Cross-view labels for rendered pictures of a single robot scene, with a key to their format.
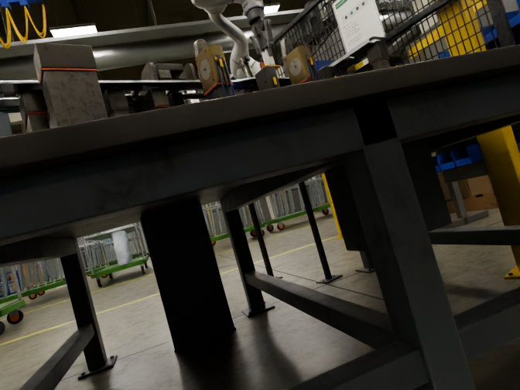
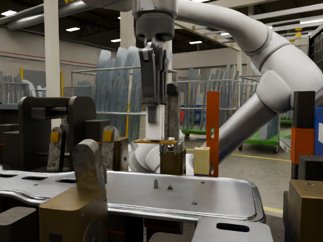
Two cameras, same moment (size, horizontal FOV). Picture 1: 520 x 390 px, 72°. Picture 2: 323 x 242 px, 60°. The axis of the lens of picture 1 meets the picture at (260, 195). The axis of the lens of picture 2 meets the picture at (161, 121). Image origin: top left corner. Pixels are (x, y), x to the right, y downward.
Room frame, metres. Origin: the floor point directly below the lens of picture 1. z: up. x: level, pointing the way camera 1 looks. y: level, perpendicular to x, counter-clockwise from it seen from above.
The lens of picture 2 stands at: (1.13, -0.63, 1.18)
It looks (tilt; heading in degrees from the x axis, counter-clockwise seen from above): 4 degrees down; 51
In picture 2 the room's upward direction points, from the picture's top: straight up
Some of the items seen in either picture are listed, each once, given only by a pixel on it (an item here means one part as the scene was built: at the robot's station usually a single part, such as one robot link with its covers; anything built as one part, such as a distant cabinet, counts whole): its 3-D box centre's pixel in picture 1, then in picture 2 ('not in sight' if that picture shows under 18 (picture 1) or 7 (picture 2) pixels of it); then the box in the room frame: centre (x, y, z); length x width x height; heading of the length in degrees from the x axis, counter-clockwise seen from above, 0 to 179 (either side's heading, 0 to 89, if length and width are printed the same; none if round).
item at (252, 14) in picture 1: (258, 23); (155, 42); (1.47, -0.19, 1.29); 0.08 x 0.07 x 0.09; 36
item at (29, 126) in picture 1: (42, 149); not in sight; (0.95, 0.53, 0.84); 0.12 x 0.05 x 0.29; 36
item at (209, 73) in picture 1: (225, 104); not in sight; (1.08, 0.03, 0.87); 0.12 x 0.07 x 0.35; 36
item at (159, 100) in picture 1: (162, 137); not in sight; (1.15, 0.25, 0.84); 0.12 x 0.05 x 0.29; 36
